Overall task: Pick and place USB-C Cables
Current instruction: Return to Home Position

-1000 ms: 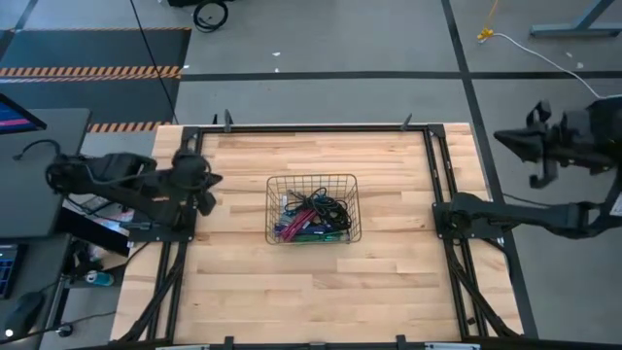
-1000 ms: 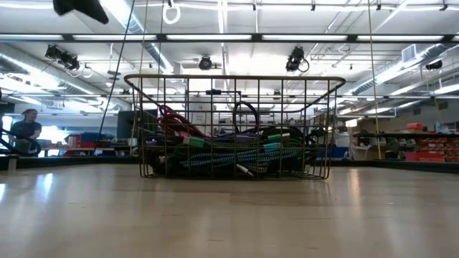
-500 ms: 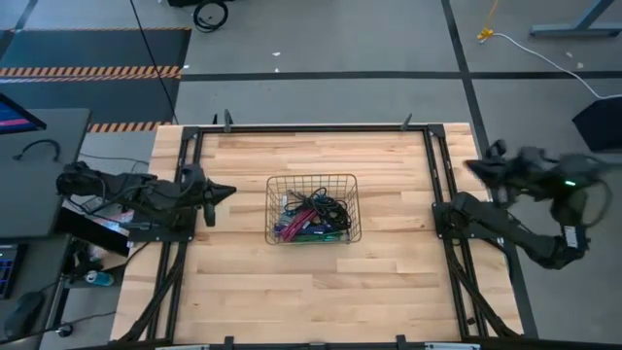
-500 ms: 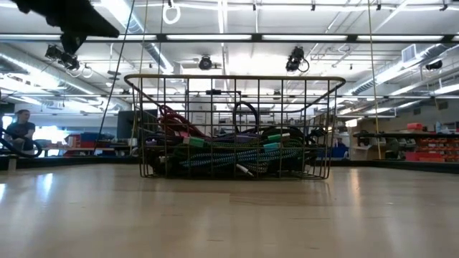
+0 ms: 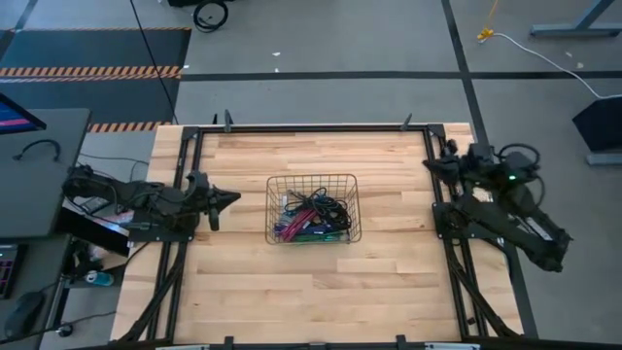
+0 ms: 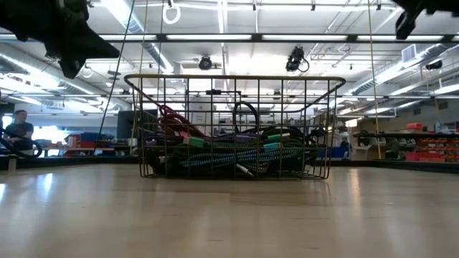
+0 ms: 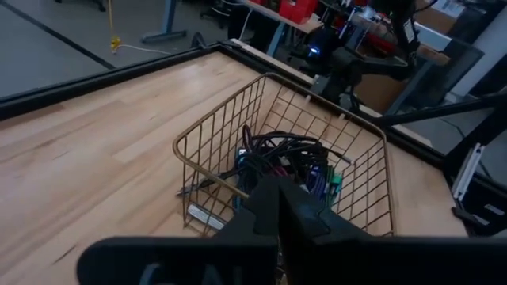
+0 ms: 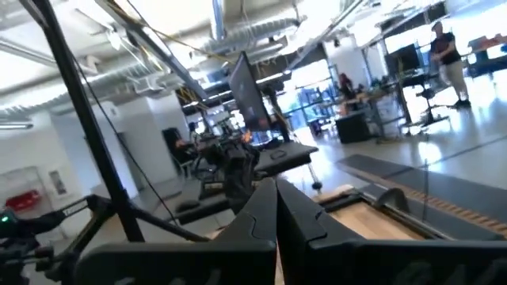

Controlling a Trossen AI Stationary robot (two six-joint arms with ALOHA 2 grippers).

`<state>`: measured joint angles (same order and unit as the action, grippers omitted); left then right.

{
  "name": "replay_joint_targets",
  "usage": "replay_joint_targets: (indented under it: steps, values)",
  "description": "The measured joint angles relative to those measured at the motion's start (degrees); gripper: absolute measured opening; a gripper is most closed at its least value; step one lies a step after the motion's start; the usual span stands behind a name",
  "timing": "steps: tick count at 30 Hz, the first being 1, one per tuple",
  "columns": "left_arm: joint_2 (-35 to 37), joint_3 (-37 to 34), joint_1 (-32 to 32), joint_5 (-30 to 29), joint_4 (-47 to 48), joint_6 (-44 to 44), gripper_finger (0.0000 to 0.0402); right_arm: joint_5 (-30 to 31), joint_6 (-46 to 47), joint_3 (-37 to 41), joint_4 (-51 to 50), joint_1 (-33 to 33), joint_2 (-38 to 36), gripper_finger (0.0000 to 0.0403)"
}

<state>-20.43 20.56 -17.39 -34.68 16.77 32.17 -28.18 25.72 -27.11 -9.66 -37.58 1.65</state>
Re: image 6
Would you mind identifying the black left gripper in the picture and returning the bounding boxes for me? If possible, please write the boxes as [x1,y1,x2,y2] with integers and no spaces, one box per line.
[0,0,120,80]

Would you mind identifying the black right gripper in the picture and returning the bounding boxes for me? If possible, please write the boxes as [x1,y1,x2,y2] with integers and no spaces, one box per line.
[392,0,459,41]

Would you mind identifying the magenta braided cable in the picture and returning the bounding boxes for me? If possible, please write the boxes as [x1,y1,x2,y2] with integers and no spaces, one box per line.
[158,104,207,140]

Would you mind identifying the wire mesh basket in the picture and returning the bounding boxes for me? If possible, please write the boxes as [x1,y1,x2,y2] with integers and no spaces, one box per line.
[123,74,347,180]

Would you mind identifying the green braided cable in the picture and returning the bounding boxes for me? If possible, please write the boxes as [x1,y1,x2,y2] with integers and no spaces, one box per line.
[181,132,306,150]

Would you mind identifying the dark purple braided cable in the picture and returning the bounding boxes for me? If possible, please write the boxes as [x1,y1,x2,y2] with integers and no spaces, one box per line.
[235,133,258,144]

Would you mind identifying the teal braided cable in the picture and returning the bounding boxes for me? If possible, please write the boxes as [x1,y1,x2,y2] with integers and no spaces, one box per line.
[178,142,303,169]

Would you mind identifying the thin black crossbar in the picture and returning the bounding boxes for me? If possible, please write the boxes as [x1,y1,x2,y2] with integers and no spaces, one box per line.
[0,93,459,100]

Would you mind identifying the blue crate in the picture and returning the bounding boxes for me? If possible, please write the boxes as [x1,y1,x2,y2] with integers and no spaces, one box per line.
[80,132,108,141]

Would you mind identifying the black background monitor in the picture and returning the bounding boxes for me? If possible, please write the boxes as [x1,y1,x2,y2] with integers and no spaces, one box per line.
[116,109,158,140]

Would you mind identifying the red crate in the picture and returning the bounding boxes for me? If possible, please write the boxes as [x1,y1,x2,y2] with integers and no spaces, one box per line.
[67,135,96,148]

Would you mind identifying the person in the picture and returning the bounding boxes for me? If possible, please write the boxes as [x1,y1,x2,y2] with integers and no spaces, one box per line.
[2,109,35,151]

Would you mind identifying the overhead LED light bar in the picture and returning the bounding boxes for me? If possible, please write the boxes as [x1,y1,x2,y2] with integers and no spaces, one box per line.
[0,32,459,44]

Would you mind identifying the dark storage shelf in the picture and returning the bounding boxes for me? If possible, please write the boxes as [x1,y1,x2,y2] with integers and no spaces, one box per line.
[353,121,459,163]

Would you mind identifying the red storage bin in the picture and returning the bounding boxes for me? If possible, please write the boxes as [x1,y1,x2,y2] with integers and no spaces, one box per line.
[404,151,445,162]

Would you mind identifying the blue storage bins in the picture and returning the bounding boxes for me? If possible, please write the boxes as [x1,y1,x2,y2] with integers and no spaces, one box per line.
[317,145,349,158]

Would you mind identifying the black hanging cable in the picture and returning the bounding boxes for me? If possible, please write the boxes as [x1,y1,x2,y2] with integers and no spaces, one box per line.
[93,0,136,155]

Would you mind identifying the olive hanging cord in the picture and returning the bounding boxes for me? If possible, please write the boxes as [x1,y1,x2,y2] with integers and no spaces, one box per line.
[131,0,149,148]

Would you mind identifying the white hanging cable ring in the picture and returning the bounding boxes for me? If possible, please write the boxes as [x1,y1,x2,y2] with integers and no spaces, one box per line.
[162,0,181,25]

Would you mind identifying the black cable loop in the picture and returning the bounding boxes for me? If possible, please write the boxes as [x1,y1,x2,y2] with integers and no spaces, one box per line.
[0,127,43,159]

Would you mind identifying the black ceiling camera with cable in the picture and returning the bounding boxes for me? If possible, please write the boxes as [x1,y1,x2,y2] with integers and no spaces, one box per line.
[285,45,311,74]

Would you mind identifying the round black ceiling camera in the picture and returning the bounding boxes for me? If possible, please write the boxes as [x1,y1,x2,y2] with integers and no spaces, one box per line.
[198,54,214,71]

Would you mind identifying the black wire rack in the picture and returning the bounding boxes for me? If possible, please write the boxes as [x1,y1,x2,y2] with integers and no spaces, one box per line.
[184,89,242,135]

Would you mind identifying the black aluminium table frame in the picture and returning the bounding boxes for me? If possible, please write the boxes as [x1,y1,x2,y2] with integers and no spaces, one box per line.
[0,153,459,175]

